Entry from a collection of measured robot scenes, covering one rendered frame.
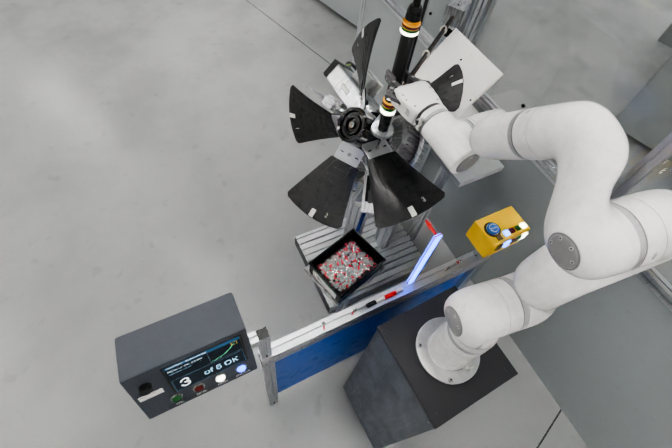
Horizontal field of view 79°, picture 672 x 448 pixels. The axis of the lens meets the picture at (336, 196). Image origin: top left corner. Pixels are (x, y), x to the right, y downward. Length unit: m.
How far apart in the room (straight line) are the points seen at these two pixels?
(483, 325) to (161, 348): 0.67
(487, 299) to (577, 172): 0.38
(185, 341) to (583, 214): 0.78
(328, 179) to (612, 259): 0.97
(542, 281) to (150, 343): 0.78
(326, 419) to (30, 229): 1.92
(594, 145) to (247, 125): 2.59
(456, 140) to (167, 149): 2.29
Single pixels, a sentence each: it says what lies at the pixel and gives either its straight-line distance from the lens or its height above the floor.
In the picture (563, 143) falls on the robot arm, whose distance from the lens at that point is 0.69.
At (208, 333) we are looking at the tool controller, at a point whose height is 1.25.
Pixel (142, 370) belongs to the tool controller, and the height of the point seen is 1.25.
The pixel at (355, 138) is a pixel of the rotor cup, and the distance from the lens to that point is 1.31.
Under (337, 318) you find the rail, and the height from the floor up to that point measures 0.85.
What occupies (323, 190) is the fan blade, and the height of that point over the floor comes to 1.01.
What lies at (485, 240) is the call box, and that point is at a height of 1.05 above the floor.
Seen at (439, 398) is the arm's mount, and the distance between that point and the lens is 1.30.
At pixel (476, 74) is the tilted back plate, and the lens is 1.51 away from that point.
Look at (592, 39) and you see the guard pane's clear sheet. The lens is 1.62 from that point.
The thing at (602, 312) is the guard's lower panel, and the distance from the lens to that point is 1.95.
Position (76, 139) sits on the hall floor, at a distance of 3.22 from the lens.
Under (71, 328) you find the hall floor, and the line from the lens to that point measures 2.51.
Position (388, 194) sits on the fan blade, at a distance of 1.25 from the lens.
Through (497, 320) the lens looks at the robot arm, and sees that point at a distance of 0.94.
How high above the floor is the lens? 2.16
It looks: 55 degrees down
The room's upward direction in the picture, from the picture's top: 10 degrees clockwise
